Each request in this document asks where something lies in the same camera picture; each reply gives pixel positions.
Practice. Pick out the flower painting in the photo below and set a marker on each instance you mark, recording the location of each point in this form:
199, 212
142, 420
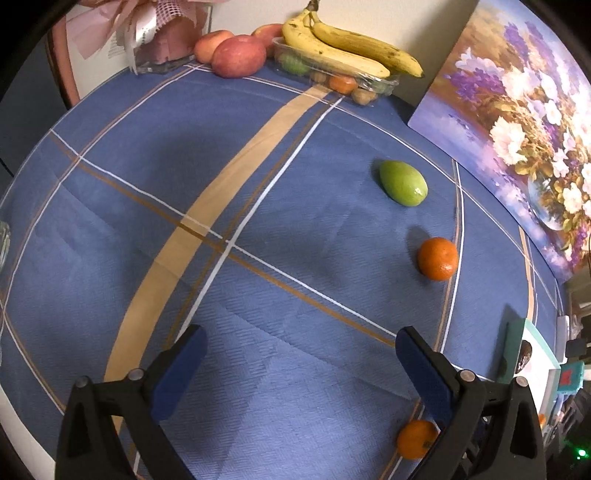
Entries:
517, 115

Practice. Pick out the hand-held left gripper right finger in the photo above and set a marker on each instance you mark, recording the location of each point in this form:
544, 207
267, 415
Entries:
425, 374

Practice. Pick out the blue plaid tablecloth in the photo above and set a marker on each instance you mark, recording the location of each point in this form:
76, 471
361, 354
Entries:
277, 277

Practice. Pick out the white tray teal rim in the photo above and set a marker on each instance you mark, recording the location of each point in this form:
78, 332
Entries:
540, 369

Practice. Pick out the green mango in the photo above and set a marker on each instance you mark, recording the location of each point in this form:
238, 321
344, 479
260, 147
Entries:
403, 182

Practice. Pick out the dark brown avocado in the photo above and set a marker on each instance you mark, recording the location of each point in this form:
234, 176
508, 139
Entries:
524, 356

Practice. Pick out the glass mug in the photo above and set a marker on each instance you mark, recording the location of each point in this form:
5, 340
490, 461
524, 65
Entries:
3, 244

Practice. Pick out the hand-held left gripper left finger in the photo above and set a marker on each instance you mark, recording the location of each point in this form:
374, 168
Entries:
178, 374

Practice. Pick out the small orange mandarin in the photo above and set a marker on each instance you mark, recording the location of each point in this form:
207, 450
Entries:
342, 84

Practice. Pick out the pale orange peach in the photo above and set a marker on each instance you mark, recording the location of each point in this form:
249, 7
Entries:
207, 46

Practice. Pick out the pink wrapped flower bouquet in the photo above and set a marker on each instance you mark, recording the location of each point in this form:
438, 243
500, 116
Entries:
152, 27

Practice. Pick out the clear plastic fruit container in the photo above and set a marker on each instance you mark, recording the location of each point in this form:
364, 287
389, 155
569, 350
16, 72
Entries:
369, 85

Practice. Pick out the small white device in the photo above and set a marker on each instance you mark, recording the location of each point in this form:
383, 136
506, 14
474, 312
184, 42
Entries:
564, 323

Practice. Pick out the red apple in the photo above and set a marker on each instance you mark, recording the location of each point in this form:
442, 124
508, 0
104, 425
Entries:
239, 56
267, 34

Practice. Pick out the green fruit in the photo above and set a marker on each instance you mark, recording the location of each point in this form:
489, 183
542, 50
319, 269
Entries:
295, 64

